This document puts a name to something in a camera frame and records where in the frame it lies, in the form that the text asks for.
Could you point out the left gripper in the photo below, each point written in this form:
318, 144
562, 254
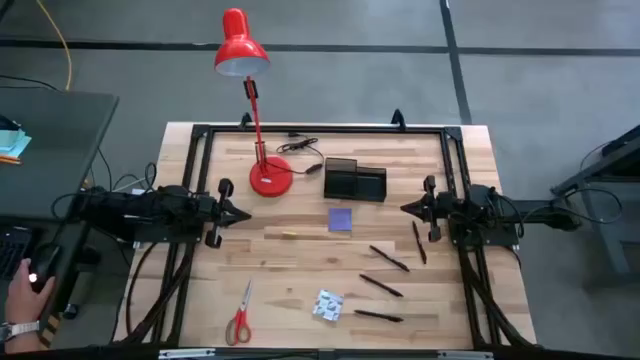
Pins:
216, 212

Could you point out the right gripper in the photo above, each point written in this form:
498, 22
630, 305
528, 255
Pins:
439, 209

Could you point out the black pen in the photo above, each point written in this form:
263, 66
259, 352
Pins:
381, 285
419, 241
389, 258
378, 316

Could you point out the purple sticky note pad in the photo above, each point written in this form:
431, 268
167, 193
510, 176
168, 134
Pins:
340, 220

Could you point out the grey patterned sticky note pad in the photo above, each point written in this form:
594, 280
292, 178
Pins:
328, 305

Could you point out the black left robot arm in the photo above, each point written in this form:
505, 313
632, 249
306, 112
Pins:
125, 207

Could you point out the person's forearm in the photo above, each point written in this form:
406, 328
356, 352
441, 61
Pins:
17, 346

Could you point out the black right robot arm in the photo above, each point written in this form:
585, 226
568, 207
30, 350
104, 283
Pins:
540, 209

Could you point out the black mesh desk organizer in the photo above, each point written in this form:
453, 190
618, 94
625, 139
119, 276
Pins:
355, 182

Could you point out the red desk lamp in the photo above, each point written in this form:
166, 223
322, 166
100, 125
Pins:
240, 50

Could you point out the grey metal table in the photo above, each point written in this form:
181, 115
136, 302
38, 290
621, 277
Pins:
600, 170

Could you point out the black computer mouse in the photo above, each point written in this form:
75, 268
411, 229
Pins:
45, 260

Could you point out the dark grey side desk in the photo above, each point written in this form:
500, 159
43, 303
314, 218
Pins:
55, 140

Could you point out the black keyboard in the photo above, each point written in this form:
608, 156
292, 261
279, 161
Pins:
12, 250

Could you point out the person's hand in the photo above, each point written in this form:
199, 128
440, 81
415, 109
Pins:
22, 300

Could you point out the orange pencil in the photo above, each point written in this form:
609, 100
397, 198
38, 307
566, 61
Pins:
10, 160

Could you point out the pale blue paper stack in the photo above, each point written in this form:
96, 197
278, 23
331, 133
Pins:
12, 142

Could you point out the person's silver wristwatch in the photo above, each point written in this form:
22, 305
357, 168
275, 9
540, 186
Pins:
17, 329

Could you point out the black frame clamp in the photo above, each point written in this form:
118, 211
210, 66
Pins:
246, 121
398, 120

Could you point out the black aluminium table frame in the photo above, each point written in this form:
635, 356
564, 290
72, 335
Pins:
325, 129

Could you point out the silver metal bracket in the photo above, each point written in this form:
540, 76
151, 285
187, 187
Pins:
185, 353
465, 354

